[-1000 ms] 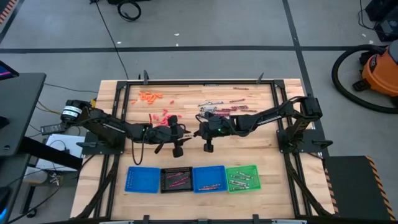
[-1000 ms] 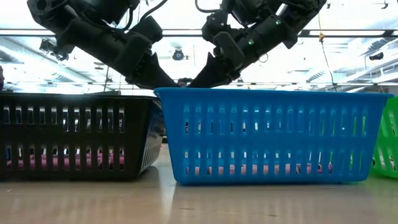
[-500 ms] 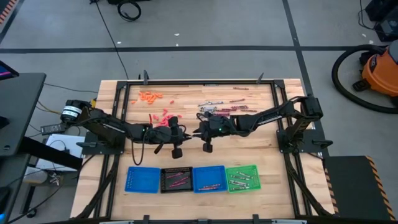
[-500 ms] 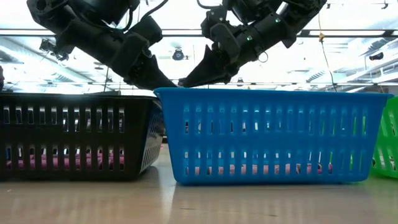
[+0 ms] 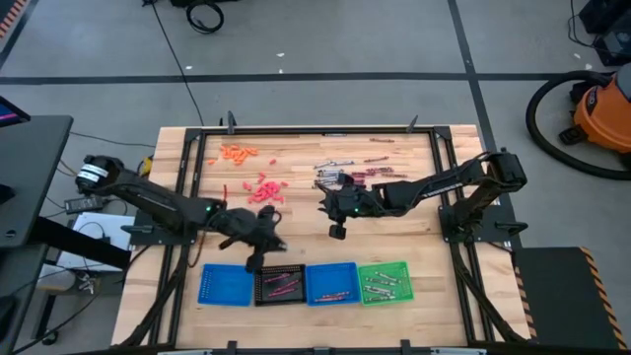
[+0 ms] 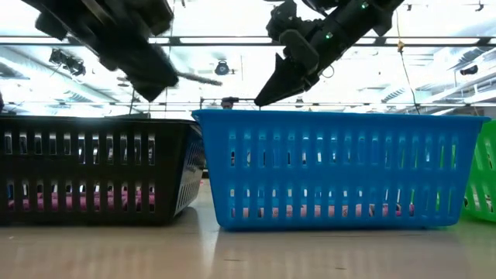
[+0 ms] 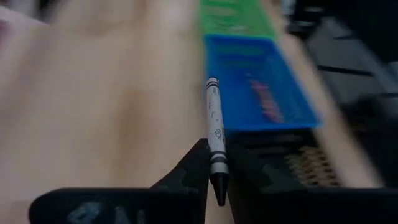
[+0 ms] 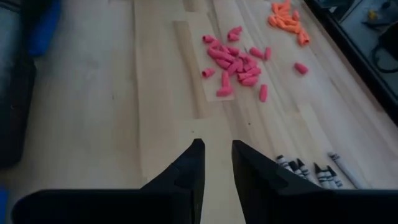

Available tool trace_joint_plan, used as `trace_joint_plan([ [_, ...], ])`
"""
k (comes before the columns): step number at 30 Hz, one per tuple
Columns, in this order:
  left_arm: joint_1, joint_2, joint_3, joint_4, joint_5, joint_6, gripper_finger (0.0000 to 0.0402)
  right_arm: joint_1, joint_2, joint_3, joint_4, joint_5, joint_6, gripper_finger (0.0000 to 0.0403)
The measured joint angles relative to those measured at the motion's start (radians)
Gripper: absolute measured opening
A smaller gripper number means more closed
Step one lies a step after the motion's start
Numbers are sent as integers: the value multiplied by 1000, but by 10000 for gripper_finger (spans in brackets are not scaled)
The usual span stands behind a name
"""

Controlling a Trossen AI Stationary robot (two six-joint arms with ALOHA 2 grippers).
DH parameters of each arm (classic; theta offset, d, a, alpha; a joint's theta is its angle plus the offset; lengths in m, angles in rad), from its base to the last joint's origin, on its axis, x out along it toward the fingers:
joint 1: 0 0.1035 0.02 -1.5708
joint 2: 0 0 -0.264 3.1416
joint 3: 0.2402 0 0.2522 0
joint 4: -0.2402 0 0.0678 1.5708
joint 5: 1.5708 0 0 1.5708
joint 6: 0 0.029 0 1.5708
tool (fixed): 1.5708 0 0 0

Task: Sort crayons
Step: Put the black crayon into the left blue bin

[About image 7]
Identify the blue plastic basket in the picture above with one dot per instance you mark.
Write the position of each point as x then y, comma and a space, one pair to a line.
236, 62

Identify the grey wrapper black crayon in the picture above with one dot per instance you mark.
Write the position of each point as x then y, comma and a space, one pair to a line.
216, 124

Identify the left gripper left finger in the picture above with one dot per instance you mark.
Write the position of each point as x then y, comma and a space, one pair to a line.
124, 205

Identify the black plastic basket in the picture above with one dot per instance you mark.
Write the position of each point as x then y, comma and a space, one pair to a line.
280, 140

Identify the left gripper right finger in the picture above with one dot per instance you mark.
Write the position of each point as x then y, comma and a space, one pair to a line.
311, 207

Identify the green plastic basket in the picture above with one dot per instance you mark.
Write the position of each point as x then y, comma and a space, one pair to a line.
233, 18

